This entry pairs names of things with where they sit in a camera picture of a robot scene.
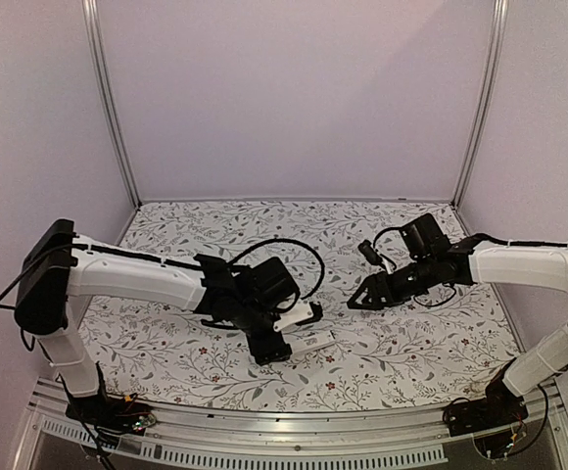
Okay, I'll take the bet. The white remote control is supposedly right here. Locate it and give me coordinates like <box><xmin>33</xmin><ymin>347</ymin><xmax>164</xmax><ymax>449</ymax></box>
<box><xmin>290</xmin><ymin>331</ymin><xmax>336</xmax><ymax>355</ymax></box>

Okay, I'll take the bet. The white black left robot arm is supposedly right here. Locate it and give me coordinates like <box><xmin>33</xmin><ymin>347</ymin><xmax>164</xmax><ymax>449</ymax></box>
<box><xmin>0</xmin><ymin>219</ymin><xmax>298</xmax><ymax>425</ymax></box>

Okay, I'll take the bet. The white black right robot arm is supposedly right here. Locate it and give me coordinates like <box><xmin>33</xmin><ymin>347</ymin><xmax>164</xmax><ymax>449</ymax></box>
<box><xmin>347</xmin><ymin>213</ymin><xmax>568</xmax><ymax>427</ymax></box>

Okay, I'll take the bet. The floral patterned table mat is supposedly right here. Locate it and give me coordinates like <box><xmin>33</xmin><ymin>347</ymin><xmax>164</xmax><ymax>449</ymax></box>
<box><xmin>79</xmin><ymin>202</ymin><xmax>519</xmax><ymax>412</ymax></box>

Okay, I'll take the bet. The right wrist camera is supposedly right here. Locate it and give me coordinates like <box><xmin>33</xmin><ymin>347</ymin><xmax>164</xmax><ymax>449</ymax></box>
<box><xmin>357</xmin><ymin>240</ymin><xmax>397</xmax><ymax>273</ymax></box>

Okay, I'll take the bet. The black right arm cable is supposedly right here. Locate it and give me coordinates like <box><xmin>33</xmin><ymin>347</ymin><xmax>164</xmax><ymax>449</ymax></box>
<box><xmin>371</xmin><ymin>225</ymin><xmax>412</xmax><ymax>251</ymax></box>

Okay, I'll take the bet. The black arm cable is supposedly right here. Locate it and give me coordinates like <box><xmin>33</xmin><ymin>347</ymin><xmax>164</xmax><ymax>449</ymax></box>
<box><xmin>371</xmin><ymin>225</ymin><xmax>412</xmax><ymax>251</ymax></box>
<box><xmin>229</xmin><ymin>238</ymin><xmax>327</xmax><ymax>303</ymax></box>

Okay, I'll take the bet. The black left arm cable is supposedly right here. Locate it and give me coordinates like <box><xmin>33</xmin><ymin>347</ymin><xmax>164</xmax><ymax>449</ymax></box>
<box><xmin>229</xmin><ymin>238</ymin><xmax>327</xmax><ymax>303</ymax></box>

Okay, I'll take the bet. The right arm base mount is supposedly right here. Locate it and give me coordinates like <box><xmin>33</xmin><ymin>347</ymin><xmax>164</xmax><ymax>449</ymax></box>
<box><xmin>442</xmin><ymin>377</ymin><xmax>528</xmax><ymax>437</ymax></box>

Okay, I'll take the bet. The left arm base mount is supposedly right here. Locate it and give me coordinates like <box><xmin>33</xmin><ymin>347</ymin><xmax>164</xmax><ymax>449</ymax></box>
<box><xmin>63</xmin><ymin>363</ymin><xmax>157</xmax><ymax>436</ymax></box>

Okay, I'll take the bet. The front aluminium rail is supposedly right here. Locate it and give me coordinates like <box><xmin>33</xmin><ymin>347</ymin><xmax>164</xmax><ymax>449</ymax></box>
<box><xmin>12</xmin><ymin>380</ymin><xmax>568</xmax><ymax>469</ymax></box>

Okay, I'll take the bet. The right aluminium frame post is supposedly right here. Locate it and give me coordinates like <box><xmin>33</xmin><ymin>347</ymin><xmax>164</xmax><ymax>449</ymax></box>
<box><xmin>451</xmin><ymin>0</ymin><xmax>509</xmax><ymax>211</ymax></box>

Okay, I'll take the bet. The aluminium frame post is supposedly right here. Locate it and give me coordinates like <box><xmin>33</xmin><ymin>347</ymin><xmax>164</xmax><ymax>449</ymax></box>
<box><xmin>81</xmin><ymin>0</ymin><xmax>142</xmax><ymax>209</ymax></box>
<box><xmin>451</xmin><ymin>0</ymin><xmax>509</xmax><ymax>211</ymax></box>

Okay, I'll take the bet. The left aluminium frame post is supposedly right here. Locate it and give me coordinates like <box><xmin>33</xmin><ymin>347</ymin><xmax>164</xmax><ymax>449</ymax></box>
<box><xmin>81</xmin><ymin>0</ymin><xmax>142</xmax><ymax>209</ymax></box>

